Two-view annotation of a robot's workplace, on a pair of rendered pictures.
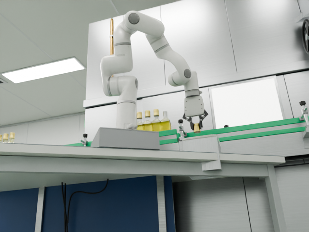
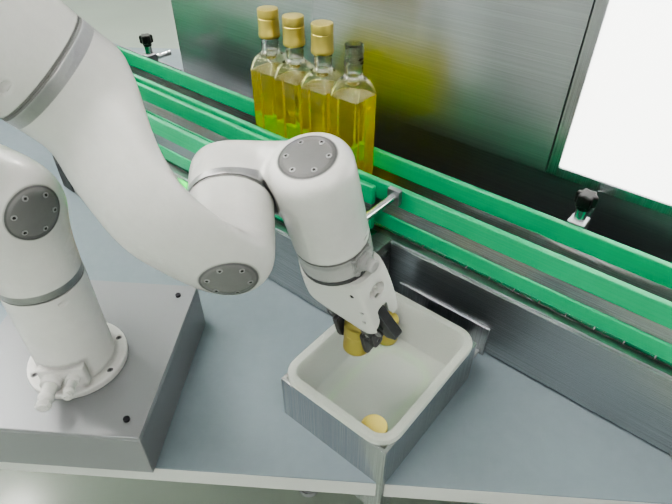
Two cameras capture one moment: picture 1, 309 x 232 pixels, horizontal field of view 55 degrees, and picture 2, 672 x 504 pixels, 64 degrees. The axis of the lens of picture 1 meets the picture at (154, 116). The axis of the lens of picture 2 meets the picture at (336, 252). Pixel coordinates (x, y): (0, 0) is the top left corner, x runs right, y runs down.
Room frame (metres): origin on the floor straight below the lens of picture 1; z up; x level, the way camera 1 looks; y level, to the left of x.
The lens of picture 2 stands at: (1.03, -0.37, 1.41)
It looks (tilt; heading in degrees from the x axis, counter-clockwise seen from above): 40 degrees down; 24
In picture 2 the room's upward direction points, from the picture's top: straight up
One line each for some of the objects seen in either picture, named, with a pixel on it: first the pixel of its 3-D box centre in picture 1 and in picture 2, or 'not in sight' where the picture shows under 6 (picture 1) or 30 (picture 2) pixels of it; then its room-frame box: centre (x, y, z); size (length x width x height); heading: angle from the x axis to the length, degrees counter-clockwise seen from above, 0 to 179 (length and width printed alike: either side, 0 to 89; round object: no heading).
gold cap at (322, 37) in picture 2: (156, 113); (322, 37); (1.78, -0.01, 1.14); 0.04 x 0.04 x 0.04
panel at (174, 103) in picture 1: (208, 111); (567, 55); (1.83, -0.36, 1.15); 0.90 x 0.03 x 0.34; 75
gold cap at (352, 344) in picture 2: (197, 128); (357, 334); (1.45, -0.21, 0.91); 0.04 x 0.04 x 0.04
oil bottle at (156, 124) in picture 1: (157, 135); (323, 130); (1.78, -0.01, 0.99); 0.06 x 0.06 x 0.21; 73
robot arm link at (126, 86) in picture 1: (124, 91); (9, 218); (1.31, 0.14, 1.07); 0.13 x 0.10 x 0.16; 82
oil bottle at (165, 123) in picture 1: (166, 134); (352, 139); (1.77, -0.07, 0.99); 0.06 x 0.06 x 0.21; 74
